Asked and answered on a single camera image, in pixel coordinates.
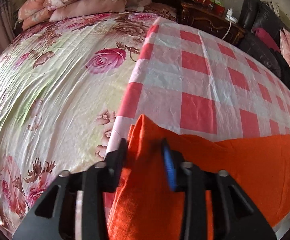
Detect orange fleece pants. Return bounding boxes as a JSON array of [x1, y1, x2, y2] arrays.
[[108, 115, 290, 239]]

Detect floral bed sheet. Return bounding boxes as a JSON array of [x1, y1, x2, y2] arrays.
[[0, 3, 176, 239]]

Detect pink checkered plastic sheet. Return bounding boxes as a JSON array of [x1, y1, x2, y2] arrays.
[[105, 16, 290, 233]]

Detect red cushion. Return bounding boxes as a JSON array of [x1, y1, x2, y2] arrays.
[[252, 27, 280, 52]]

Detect dark wooden nightstand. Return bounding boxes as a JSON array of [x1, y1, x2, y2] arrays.
[[178, 2, 247, 46]]

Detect salmon floral pillow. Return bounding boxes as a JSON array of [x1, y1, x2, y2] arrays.
[[18, 0, 53, 31]]

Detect red box on nightstand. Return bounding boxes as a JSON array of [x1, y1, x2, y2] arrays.
[[194, 0, 225, 16]]

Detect pink folded quilt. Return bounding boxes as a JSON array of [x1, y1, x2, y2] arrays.
[[50, 0, 127, 22]]

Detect white charger with cable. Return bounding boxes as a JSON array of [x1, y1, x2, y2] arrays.
[[221, 8, 239, 40]]

